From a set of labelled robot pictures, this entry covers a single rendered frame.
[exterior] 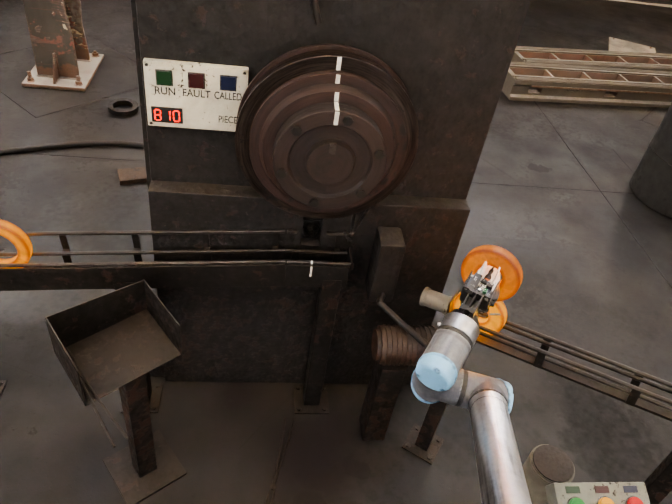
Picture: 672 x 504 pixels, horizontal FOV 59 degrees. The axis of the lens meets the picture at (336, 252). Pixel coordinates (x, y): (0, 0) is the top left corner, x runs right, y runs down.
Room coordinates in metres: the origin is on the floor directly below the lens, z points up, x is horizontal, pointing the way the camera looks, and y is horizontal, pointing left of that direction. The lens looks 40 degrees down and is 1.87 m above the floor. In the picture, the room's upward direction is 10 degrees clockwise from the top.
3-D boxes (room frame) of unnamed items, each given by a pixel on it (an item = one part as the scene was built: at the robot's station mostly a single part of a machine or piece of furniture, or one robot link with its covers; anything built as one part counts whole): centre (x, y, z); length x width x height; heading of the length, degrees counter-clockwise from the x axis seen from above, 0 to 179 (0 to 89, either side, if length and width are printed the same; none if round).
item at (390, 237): (1.42, -0.16, 0.68); 0.11 x 0.08 x 0.24; 11
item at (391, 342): (1.29, -0.28, 0.27); 0.22 x 0.13 x 0.53; 101
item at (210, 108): (1.41, 0.43, 1.15); 0.26 x 0.02 x 0.18; 101
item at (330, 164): (1.27, 0.05, 1.11); 0.28 x 0.06 x 0.28; 101
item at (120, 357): (0.98, 0.52, 0.36); 0.26 x 0.20 x 0.72; 136
